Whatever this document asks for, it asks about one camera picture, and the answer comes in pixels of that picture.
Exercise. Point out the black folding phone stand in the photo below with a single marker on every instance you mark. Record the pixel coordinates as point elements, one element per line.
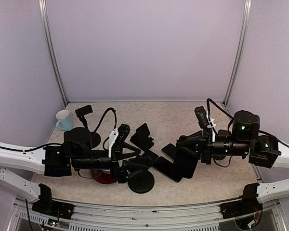
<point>142,138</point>

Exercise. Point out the red floral plate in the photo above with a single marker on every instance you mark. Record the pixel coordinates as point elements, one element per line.
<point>102,176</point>

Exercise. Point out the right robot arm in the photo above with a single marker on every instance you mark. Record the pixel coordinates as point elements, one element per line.
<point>243,138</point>

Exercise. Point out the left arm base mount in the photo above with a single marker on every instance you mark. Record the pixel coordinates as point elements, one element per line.
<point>46,205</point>

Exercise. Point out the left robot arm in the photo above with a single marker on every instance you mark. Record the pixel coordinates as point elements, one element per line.
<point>58,160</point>

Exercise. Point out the round-base plate phone stand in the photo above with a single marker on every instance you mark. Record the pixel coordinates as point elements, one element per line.
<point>218,160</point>

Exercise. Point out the black pole phone stand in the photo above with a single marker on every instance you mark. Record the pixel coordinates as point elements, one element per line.
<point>143,182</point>
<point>81,113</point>

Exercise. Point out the right aluminium frame post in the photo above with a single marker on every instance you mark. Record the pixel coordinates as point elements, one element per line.
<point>239,50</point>

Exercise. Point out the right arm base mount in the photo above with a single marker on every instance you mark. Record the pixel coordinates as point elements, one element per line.
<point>247,203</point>

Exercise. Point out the aluminium frame post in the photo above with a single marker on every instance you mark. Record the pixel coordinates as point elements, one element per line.
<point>239,50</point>
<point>51,51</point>

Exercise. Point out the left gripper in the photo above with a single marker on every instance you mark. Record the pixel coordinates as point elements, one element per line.
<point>120,173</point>

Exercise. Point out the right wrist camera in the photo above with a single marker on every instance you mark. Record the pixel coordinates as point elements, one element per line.
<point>201,115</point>

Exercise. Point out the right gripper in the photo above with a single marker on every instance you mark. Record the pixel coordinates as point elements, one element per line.
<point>206,152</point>

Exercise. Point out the silver-edged black smartphone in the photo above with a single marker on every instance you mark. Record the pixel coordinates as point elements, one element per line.
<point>170,150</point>

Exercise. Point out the blue-edged black smartphone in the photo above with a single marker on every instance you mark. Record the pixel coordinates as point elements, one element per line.
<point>164,166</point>

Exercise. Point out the left aluminium frame post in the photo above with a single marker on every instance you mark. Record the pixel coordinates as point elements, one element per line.
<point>51,51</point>

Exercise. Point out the light blue mug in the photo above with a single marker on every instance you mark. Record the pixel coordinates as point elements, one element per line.
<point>64,120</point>

